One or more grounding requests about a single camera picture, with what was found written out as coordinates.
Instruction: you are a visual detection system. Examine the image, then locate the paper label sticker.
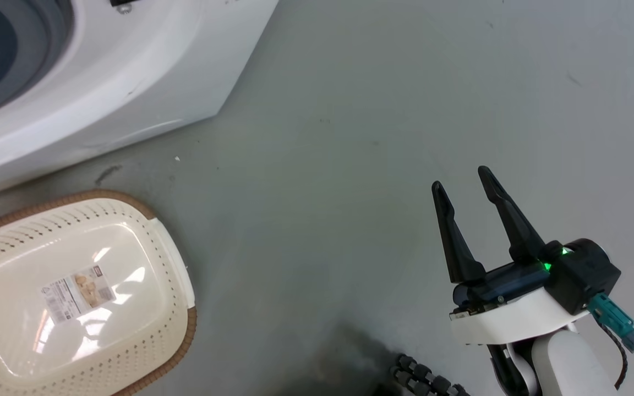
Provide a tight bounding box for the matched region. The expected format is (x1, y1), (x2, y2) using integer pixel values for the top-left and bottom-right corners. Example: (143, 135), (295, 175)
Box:
(41, 266), (117, 325)

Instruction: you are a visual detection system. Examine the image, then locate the black cable with teal connector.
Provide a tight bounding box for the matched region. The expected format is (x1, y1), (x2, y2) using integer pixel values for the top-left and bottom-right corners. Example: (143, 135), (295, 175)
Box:
(588, 293), (634, 390)

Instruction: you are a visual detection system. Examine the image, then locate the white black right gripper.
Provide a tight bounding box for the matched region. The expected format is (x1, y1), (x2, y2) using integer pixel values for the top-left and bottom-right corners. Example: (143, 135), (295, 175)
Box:
(431, 166), (622, 346)

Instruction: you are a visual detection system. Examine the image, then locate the cream perforated laundry basket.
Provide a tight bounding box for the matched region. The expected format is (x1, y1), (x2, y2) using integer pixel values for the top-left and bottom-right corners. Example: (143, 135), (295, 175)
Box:
(0, 190), (197, 396)

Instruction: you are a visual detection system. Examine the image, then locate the black corrugated cable conduit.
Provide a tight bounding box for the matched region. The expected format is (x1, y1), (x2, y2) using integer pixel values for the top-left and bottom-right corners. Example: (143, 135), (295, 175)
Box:
(390, 354), (471, 396)

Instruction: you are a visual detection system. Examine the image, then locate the white washing machine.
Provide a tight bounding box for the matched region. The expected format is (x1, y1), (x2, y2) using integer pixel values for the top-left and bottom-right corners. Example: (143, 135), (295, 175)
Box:
(0, 0), (279, 203)

